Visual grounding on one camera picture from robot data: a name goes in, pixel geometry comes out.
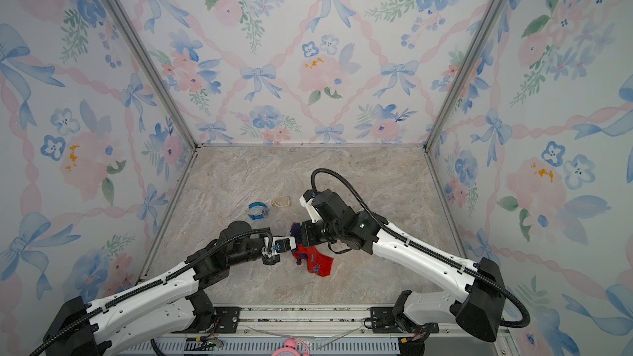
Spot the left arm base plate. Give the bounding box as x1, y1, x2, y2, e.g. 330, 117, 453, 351
177, 307, 242, 334

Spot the blue strap watch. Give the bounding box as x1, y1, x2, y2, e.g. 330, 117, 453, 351
247, 202, 270, 221

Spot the pink round object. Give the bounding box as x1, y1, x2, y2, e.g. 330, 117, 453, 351
272, 338, 311, 356

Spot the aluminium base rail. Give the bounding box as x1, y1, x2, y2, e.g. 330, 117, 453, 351
96, 302, 513, 341

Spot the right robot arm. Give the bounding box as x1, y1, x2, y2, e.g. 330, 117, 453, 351
300, 190, 531, 342

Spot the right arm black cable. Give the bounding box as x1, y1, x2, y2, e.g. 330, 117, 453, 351
310, 167, 531, 330

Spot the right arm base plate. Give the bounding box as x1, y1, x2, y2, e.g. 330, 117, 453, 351
364, 307, 439, 336

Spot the red blue patterned cloth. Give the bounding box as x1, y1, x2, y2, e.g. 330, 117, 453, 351
290, 222, 334, 277

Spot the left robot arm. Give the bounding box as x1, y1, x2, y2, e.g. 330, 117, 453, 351
33, 221, 293, 355

